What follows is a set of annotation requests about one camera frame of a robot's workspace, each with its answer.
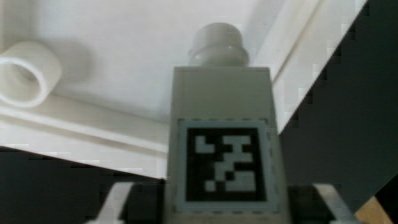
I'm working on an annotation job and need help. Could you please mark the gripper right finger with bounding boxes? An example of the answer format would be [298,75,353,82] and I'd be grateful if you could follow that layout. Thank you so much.
[312,183,362,224]

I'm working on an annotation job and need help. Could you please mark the white square tabletop tray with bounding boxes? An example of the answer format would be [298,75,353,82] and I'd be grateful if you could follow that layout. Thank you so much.
[0,0,367,178]

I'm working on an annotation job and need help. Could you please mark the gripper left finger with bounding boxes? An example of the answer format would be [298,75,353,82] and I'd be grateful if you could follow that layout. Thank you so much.
[83,182,134,224]

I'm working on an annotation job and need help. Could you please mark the white leg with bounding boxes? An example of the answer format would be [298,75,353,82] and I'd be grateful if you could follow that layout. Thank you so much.
[163,23,291,224]

